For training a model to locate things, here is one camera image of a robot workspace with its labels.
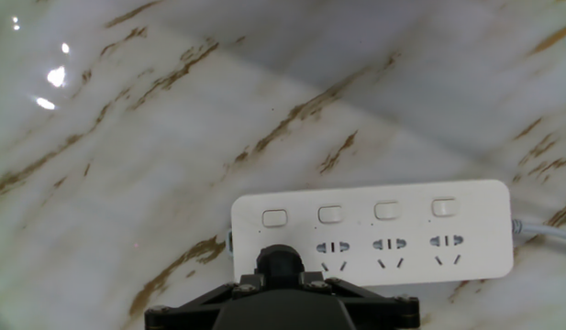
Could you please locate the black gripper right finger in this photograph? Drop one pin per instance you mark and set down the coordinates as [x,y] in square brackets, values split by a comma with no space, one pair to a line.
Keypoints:
[379,309]

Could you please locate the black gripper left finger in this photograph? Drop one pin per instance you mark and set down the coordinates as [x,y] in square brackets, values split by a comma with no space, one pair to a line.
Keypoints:
[195,307]

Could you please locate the white power strip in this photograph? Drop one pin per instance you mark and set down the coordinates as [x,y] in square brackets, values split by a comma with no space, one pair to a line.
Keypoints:
[402,220]

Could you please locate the marble pattern table mat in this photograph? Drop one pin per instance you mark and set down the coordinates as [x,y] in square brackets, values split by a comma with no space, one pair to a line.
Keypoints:
[126,137]

